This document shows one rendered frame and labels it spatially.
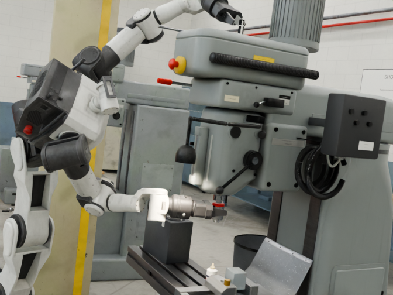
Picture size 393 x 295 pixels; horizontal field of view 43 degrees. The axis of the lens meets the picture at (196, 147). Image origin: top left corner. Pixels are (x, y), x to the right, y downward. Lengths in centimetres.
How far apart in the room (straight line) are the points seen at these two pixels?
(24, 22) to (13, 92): 141
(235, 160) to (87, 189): 56
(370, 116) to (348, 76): 569
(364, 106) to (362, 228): 58
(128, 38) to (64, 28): 137
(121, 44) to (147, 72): 936
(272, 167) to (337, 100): 35
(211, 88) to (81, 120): 48
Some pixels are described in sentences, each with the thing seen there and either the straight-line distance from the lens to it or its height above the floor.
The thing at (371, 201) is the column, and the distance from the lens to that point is 216.
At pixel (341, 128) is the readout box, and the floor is 161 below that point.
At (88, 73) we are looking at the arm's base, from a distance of 199.
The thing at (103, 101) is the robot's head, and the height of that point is 160.
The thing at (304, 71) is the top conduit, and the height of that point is 179.
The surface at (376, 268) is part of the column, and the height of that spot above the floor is 105.
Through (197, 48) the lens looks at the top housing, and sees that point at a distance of 171.
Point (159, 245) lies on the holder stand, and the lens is 229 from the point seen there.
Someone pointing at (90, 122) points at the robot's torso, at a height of 152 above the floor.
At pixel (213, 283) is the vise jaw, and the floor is 102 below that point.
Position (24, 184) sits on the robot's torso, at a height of 123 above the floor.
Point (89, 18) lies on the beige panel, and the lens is 347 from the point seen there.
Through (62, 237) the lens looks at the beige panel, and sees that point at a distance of 358.
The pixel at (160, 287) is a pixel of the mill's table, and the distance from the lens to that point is 213.
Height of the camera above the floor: 163
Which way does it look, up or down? 5 degrees down
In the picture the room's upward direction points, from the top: 7 degrees clockwise
